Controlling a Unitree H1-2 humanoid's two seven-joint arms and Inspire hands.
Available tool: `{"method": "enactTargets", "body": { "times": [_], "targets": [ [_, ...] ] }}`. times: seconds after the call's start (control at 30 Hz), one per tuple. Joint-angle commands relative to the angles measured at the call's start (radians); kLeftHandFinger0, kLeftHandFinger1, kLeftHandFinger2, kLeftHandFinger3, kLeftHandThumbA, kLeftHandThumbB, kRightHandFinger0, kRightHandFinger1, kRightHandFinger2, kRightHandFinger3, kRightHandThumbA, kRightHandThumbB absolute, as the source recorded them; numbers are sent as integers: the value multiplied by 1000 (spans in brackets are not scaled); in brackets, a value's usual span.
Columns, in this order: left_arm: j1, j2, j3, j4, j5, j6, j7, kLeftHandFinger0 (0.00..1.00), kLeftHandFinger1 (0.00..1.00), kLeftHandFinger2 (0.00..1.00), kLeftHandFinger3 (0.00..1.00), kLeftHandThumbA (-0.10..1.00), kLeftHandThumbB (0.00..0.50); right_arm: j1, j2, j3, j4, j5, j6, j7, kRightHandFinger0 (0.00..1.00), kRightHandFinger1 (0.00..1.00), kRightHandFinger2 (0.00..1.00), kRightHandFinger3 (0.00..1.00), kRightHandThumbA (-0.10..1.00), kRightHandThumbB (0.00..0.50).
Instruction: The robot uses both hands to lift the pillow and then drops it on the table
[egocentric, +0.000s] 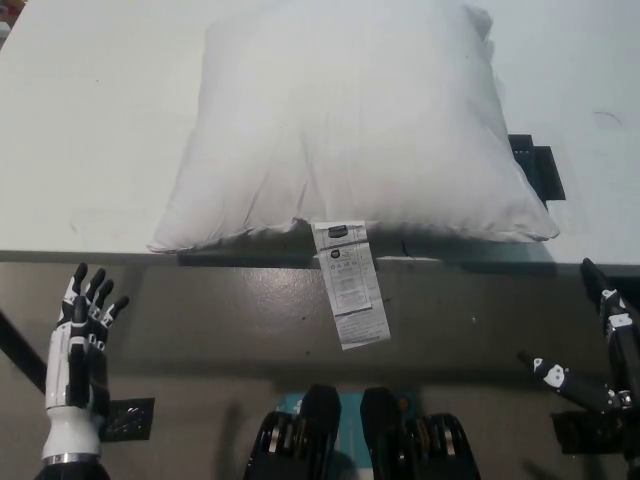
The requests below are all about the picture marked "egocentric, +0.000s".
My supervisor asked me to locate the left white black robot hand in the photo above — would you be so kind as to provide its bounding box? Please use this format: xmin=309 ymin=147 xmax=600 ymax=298
xmin=42 ymin=261 xmax=131 ymax=459

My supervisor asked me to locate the black perforated plate with steps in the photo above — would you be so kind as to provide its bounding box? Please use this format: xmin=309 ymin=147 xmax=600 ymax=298
xmin=507 ymin=133 xmax=567 ymax=202

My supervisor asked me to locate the black slanted table leg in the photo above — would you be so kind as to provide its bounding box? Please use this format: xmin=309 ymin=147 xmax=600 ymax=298
xmin=0 ymin=309 xmax=49 ymax=396

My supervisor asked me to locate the black perforated floor plate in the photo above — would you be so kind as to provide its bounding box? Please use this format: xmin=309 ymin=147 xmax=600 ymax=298
xmin=102 ymin=397 xmax=155 ymax=442
xmin=549 ymin=410 xmax=626 ymax=456

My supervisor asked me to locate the white pillow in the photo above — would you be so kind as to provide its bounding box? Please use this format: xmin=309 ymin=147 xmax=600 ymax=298
xmin=147 ymin=3 xmax=560 ymax=254

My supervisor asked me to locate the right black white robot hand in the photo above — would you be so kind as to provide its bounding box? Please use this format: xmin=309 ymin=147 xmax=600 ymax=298
xmin=517 ymin=257 xmax=640 ymax=480

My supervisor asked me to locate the white printed pillow care tag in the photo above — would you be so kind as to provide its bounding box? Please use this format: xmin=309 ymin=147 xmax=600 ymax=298
xmin=310 ymin=219 xmax=392 ymax=352

